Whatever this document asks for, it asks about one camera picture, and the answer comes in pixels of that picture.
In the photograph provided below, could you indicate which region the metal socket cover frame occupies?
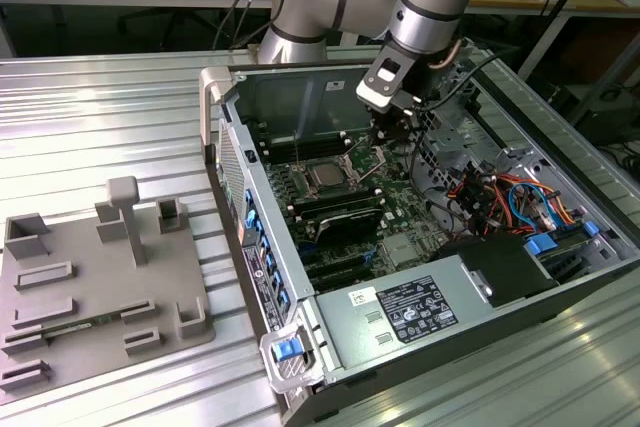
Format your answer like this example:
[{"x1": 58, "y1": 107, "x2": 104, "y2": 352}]
[{"x1": 343, "y1": 138, "x2": 390, "y2": 181}]

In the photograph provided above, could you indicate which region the CPU with silver top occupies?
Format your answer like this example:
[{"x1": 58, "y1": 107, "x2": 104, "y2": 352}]
[{"x1": 305, "y1": 163, "x2": 346, "y2": 188}]

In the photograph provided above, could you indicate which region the RAM slot with white clips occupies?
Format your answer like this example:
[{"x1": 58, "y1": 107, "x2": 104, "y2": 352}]
[
  {"x1": 262, "y1": 136, "x2": 351, "y2": 152},
  {"x1": 294, "y1": 194, "x2": 385, "y2": 221},
  {"x1": 257, "y1": 121, "x2": 349, "y2": 142}
]

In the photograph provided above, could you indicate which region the CPU socket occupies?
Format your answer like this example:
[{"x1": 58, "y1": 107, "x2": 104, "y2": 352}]
[{"x1": 294, "y1": 156, "x2": 364, "y2": 198}]

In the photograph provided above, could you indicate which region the black expansion slot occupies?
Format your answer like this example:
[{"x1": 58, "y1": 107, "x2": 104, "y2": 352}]
[
  {"x1": 301, "y1": 253, "x2": 370, "y2": 276},
  {"x1": 307, "y1": 268, "x2": 375, "y2": 294}
]

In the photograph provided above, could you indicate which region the silver drive cage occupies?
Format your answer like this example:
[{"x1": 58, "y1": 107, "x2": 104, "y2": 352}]
[{"x1": 407, "y1": 74, "x2": 539, "y2": 208}]

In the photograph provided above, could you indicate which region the green motherboard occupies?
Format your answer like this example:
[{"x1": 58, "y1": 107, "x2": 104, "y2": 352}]
[{"x1": 259, "y1": 116, "x2": 451, "y2": 296}]

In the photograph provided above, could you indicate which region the black graphics card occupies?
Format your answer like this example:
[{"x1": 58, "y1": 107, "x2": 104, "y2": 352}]
[{"x1": 314, "y1": 205, "x2": 384, "y2": 247}]

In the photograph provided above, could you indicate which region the silver chipset heatsink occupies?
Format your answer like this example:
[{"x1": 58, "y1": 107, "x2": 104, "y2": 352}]
[{"x1": 382, "y1": 234, "x2": 417, "y2": 268}]

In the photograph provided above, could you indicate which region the black plastic shroud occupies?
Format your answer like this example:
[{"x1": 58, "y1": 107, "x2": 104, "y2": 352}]
[{"x1": 432, "y1": 235, "x2": 559, "y2": 309}]

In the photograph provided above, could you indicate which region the open PC case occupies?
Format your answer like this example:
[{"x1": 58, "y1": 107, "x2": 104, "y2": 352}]
[{"x1": 198, "y1": 49, "x2": 640, "y2": 427}]

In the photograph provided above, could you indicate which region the blue disk carrier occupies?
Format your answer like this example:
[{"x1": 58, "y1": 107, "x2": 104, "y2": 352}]
[{"x1": 524, "y1": 232, "x2": 560, "y2": 257}]

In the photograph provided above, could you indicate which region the black slanted pole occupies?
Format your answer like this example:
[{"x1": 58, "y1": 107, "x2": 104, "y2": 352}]
[{"x1": 517, "y1": 0, "x2": 601, "y2": 78}]

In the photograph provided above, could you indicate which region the grey power supply with label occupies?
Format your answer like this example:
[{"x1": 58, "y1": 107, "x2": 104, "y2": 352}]
[{"x1": 313, "y1": 254, "x2": 496, "y2": 373}]

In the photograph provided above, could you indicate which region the blue case latch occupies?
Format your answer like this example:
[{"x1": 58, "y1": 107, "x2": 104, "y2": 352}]
[{"x1": 272, "y1": 340, "x2": 302, "y2": 363}]

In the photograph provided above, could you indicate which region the grey parts rack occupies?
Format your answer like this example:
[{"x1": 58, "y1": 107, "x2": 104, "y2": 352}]
[{"x1": 0, "y1": 175, "x2": 217, "y2": 406}]

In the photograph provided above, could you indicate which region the green RAM stick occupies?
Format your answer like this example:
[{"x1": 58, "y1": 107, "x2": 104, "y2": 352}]
[{"x1": 42, "y1": 310, "x2": 126, "y2": 336}]

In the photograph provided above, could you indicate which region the white and black camera bracket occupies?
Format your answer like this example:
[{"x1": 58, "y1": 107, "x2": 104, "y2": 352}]
[{"x1": 355, "y1": 41, "x2": 421, "y2": 116}]

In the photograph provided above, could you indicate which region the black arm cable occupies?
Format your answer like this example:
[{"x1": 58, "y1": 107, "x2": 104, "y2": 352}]
[{"x1": 413, "y1": 51, "x2": 502, "y2": 111}]

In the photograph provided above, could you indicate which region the copper coloured hose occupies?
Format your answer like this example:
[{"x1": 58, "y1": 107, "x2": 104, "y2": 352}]
[{"x1": 431, "y1": 38, "x2": 462, "y2": 72}]

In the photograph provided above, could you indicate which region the orange wire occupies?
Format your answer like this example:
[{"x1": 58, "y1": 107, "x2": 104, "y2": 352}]
[{"x1": 492, "y1": 173, "x2": 532, "y2": 228}]

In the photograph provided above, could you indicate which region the blue wire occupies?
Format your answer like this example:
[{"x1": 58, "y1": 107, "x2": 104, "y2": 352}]
[{"x1": 507, "y1": 180, "x2": 559, "y2": 233}]

